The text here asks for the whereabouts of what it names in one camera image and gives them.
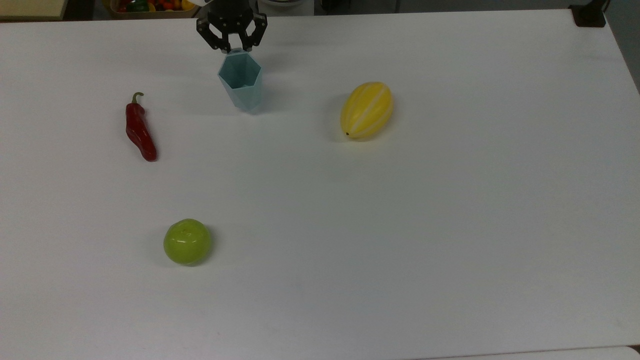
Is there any red toy chili pepper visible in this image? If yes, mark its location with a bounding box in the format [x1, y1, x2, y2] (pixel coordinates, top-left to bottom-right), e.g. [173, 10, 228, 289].
[125, 92, 159, 163]

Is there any green toy apple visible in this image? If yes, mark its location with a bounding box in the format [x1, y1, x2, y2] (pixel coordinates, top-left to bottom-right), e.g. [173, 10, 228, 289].
[163, 218, 212, 266]

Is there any yellow striped toy melon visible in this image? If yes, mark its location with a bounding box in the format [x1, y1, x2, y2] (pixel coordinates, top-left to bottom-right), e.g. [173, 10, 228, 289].
[340, 82, 395, 141]

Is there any black table clamp mount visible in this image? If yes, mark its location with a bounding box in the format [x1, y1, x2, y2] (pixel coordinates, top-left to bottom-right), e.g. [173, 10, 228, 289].
[570, 0, 609, 28]

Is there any light wooden board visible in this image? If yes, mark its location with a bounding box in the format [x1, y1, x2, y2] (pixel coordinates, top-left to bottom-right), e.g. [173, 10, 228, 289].
[0, 0, 69, 21]

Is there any teal hexagonal plastic mug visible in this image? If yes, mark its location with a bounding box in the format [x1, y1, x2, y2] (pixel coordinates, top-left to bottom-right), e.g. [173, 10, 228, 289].
[217, 48, 264, 114]

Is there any basket of toy fruits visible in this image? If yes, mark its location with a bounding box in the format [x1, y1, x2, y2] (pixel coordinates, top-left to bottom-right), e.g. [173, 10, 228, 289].
[102, 0, 203, 20]

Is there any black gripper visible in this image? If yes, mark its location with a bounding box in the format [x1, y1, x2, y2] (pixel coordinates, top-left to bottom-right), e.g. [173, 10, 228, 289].
[196, 0, 268, 53]

